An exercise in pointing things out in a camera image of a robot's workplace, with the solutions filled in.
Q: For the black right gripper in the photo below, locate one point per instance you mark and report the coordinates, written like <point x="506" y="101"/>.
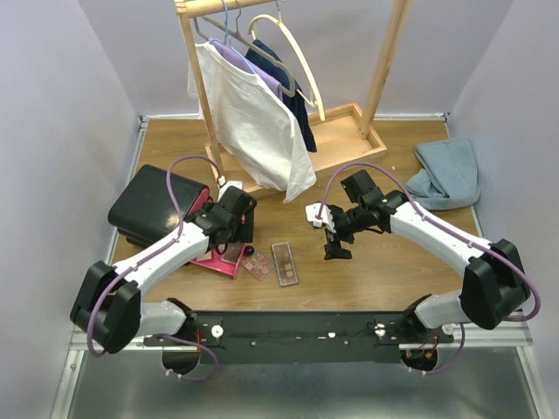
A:
<point x="333" y="249"/>

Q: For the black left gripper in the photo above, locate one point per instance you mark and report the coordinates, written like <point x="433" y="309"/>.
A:
<point x="246" y="224"/>

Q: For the long eyeshadow palette purple tones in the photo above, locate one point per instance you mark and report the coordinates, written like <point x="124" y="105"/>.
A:
<point x="233" y="253"/>

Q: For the pink drawer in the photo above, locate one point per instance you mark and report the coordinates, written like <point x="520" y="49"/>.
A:
<point x="212" y="259"/>
<point x="196" y="200"/>

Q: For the pink palette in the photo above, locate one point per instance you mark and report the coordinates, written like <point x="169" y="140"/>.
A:
<point x="258" y="265"/>

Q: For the brown eyeshadow palette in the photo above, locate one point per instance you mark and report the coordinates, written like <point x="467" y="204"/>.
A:
<point x="284" y="263"/>

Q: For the black organizer box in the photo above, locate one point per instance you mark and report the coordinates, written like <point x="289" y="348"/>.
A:
<point x="144" y="212"/>

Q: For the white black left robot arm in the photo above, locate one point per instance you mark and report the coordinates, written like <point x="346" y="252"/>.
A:
<point x="109" y="307"/>

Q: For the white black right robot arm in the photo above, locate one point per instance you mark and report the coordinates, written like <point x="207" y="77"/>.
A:
<point x="494" y="284"/>

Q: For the white t-shirt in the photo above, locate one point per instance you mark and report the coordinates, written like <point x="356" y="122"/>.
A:
<point x="254" y="125"/>

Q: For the navy blue garment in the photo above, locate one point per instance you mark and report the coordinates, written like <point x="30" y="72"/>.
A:
<point x="296" y="104"/>

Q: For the light blue towel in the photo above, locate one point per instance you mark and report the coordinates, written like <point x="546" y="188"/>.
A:
<point x="448" y="178"/>

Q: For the lavender shirt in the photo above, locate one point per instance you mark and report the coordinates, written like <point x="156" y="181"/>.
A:
<point x="238" y="60"/>

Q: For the grey hanger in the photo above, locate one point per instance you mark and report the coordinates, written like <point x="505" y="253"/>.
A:
<point x="289" y="91"/>

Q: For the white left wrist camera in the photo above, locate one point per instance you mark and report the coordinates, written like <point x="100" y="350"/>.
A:
<point x="224" y="185"/>

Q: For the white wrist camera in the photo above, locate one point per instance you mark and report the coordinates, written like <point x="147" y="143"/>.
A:
<point x="224" y="185"/>
<point x="319" y="216"/>

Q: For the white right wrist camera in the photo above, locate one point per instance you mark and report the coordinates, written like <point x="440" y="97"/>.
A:
<point x="319" y="216"/>

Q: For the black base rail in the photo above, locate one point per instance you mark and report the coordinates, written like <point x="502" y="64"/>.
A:
<point x="306" y="337"/>

